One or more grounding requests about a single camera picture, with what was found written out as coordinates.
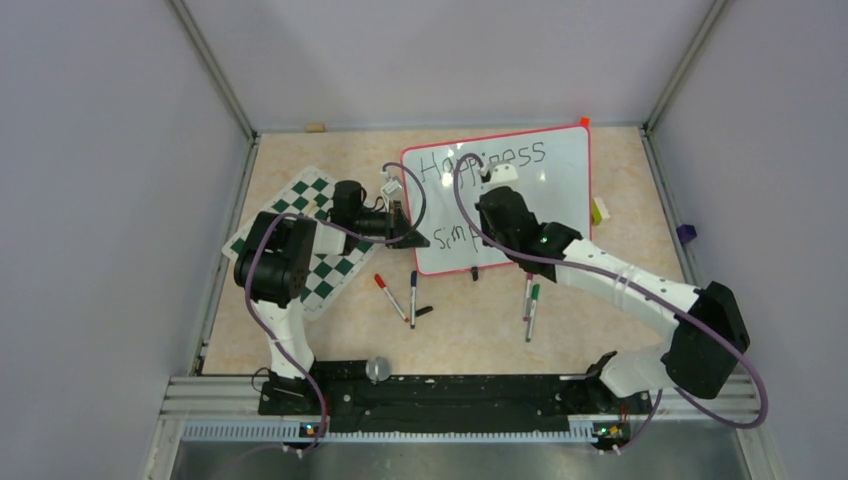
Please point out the green white chessboard mat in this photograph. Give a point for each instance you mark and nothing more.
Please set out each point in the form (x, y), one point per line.
(309, 193)

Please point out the grey round knob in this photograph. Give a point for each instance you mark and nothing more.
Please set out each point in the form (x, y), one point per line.
(378, 369)

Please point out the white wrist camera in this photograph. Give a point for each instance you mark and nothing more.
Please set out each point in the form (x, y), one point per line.
(498, 174)
(392, 188)

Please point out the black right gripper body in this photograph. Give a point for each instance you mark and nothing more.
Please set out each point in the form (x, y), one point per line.
(486, 227)

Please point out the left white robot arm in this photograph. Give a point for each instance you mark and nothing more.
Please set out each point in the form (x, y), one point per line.
(274, 264)

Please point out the purple toy block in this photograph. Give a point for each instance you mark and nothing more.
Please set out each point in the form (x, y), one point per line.
(686, 233)

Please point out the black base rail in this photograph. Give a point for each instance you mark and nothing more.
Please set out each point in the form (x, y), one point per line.
(442, 404)

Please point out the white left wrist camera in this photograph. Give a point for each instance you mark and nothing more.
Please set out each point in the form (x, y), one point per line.
(392, 188)

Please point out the red capped marker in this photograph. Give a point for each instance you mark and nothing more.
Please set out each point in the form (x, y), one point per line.
(391, 298)

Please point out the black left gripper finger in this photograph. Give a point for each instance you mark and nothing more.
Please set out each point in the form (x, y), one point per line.
(410, 241)
(400, 224)

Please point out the green capped marker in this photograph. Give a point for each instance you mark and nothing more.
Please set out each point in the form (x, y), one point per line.
(532, 313)

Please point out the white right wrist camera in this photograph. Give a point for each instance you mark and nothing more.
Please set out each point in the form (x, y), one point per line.
(498, 174)

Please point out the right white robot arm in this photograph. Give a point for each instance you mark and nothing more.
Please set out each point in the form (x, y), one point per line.
(696, 324)

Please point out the green and white toy brick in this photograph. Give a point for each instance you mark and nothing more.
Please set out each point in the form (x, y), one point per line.
(599, 211)

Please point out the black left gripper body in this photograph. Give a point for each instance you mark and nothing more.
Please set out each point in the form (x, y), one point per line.
(374, 224)

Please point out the blue capped marker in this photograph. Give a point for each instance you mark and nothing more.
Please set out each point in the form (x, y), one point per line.
(413, 299)

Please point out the purple capped marker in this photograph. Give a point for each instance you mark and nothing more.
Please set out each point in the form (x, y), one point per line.
(528, 297)

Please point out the pink framed whiteboard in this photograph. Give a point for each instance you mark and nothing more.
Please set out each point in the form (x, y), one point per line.
(554, 178)

